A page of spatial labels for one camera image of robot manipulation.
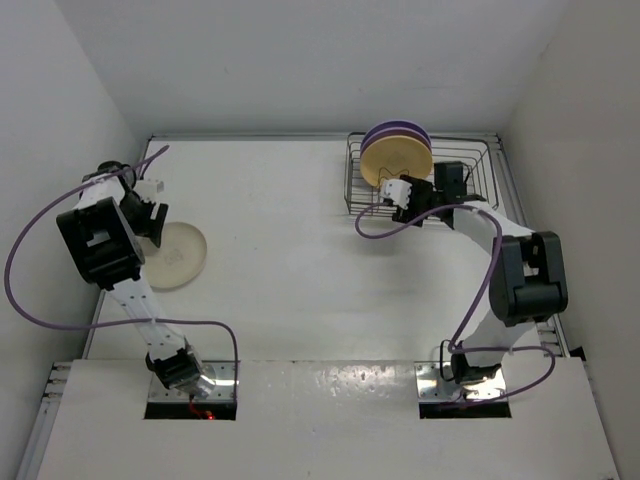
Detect orange plastic plate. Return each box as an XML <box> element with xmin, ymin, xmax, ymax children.
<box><xmin>360</xmin><ymin>137</ymin><xmax>433</xmax><ymax>188</ymax></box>

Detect purple plastic plate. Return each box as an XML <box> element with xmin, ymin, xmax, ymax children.
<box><xmin>363</xmin><ymin>119</ymin><xmax>431</xmax><ymax>143</ymax></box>
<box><xmin>361</xmin><ymin>129</ymin><xmax>432</xmax><ymax>151</ymax></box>

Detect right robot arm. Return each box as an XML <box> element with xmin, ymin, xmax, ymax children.
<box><xmin>380</xmin><ymin>162</ymin><xmax>568</xmax><ymax>384</ymax></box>

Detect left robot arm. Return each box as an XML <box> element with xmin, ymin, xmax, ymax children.
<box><xmin>56</xmin><ymin>161</ymin><xmax>206</xmax><ymax>398</ymax></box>

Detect cream plastic plate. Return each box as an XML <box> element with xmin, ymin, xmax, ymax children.
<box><xmin>139</xmin><ymin>222</ymin><xmax>208</xmax><ymax>291</ymax></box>

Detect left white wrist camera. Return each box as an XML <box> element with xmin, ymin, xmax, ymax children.
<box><xmin>134</xmin><ymin>179</ymin><xmax>164</xmax><ymax>203</ymax></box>

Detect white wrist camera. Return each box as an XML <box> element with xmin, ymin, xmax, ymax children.
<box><xmin>379</xmin><ymin>179</ymin><xmax>412</xmax><ymax>210</ymax></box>
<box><xmin>134</xmin><ymin>179</ymin><xmax>164</xmax><ymax>203</ymax></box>

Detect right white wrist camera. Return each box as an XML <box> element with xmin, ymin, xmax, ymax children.
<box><xmin>379</xmin><ymin>179</ymin><xmax>412</xmax><ymax>210</ymax></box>

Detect wire dish rack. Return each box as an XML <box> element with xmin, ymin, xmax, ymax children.
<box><xmin>343</xmin><ymin>130</ymin><xmax>501</xmax><ymax>217</ymax></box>

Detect aluminium frame rail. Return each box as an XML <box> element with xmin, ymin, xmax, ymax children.
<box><xmin>491</xmin><ymin>134</ymin><xmax>570</xmax><ymax>357</ymax></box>

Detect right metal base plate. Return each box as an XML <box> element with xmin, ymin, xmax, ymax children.
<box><xmin>414</xmin><ymin>361</ymin><xmax>507</xmax><ymax>404</ymax></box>

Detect metal base plate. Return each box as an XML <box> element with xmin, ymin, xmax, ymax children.
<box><xmin>147</xmin><ymin>361</ymin><xmax>239</xmax><ymax>404</ymax></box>
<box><xmin>414</xmin><ymin>361</ymin><xmax>507</xmax><ymax>404</ymax></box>

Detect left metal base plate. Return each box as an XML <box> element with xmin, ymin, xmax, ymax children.
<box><xmin>147</xmin><ymin>361</ymin><xmax>239</xmax><ymax>404</ymax></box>

